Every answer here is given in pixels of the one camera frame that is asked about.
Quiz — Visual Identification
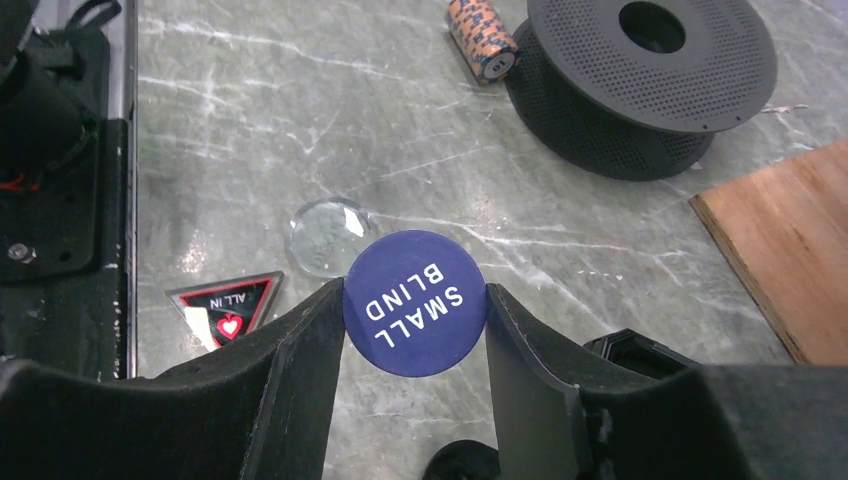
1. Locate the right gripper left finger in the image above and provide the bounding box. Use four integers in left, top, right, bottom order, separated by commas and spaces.
1, 279, 345, 479

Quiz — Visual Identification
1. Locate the blue small blind button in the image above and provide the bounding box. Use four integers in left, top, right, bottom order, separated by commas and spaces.
342, 230, 487, 378

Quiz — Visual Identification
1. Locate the wooden board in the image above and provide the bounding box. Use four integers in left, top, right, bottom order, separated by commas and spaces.
690, 140, 847, 366

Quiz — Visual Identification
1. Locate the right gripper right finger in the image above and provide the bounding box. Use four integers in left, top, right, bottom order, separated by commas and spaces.
486, 284, 847, 479

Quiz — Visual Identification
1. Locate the black poker set case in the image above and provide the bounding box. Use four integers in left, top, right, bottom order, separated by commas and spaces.
583, 329, 699, 380

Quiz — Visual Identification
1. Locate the black filament spool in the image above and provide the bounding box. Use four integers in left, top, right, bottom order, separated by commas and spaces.
506, 0, 777, 181

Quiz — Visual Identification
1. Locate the red black triangle token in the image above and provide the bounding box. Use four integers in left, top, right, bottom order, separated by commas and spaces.
166, 270, 285, 351

